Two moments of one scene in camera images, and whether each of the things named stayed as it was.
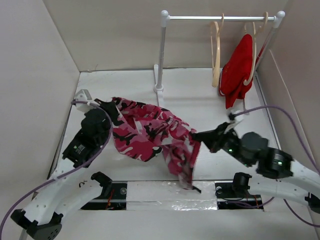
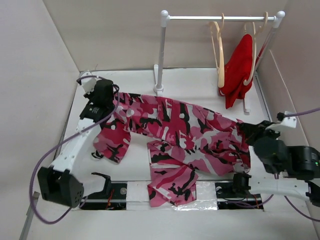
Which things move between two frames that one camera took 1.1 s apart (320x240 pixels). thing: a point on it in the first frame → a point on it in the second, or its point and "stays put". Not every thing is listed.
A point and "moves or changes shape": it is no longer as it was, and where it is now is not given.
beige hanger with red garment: [256, 32] stays put
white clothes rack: [158, 87] stays put
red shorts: [238, 69] stays put
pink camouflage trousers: [151, 133] moves or changes shape
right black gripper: [213, 139] → [251, 130]
